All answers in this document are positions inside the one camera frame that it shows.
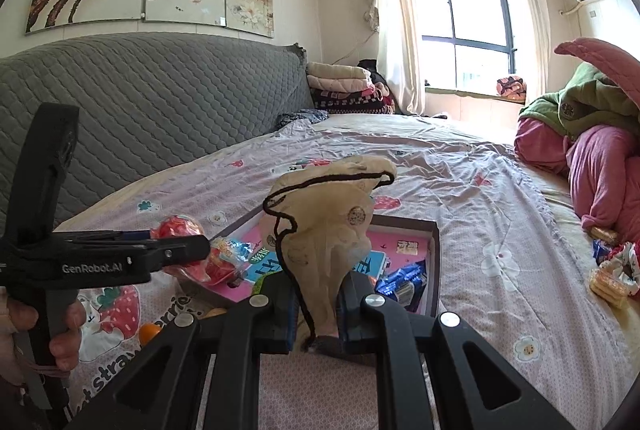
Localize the green garment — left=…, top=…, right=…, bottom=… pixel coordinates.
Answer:
left=519, top=62, right=640, bottom=141

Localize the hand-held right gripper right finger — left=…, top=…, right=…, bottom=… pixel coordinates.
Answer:
left=336, top=270, right=576, bottom=430

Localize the pale biscuit pack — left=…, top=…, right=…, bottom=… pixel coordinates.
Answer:
left=589, top=260, right=628, bottom=309

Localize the blue wrapper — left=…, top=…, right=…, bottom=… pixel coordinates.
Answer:
left=592, top=240, right=614, bottom=266

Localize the brown biscuit packet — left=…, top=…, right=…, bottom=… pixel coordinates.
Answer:
left=589, top=225, right=620, bottom=244

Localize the beige drawstring pouch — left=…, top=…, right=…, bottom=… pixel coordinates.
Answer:
left=262, top=155, right=398, bottom=353

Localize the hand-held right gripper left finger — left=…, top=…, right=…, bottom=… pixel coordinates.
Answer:
left=65, top=279, right=302, bottom=430

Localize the dark patterned cloth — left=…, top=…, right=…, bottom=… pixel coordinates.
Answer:
left=276, top=109, right=328, bottom=128

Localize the folded patterned cloth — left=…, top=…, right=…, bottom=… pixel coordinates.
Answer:
left=496, top=76, right=527, bottom=101

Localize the red white snack packet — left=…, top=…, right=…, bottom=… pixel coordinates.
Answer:
left=207, top=237, right=257, bottom=287

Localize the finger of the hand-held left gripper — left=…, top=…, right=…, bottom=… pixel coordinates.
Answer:
left=144, top=234, right=212, bottom=275
left=67, top=230, right=153, bottom=242

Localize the blue cookie packet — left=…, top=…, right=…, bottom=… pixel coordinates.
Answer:
left=375, top=259, right=429, bottom=311

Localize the dark patterned folded blanket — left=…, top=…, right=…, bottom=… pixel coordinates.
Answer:
left=311, top=87, right=396, bottom=115

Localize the pink folded blanket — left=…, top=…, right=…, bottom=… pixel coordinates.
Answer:
left=309, top=79, right=378, bottom=95

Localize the person's left hand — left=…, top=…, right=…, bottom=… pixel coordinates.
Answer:
left=0, top=287, right=87, bottom=387

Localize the black framed window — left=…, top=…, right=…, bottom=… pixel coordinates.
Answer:
left=411, top=0, right=517, bottom=93

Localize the red snack bag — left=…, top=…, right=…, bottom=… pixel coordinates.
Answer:
left=150, top=213, right=213, bottom=283

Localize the pink book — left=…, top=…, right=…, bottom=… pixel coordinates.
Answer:
left=210, top=222, right=434, bottom=312

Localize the grey quilted headboard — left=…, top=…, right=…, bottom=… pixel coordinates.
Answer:
left=0, top=32, right=316, bottom=231

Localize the pile of pink green clothes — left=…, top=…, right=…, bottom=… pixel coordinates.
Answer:
left=514, top=37, right=640, bottom=243

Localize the cream curtain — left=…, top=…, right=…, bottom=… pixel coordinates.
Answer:
left=512, top=0, right=548, bottom=103
left=367, top=0, right=426, bottom=116

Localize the shallow cardboard box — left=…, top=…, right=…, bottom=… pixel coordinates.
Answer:
left=177, top=210, right=442, bottom=316

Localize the beige folded blanket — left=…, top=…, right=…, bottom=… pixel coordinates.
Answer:
left=306, top=60, right=371, bottom=86

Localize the black cloth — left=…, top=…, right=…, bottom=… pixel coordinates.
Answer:
left=357, top=59, right=387, bottom=87

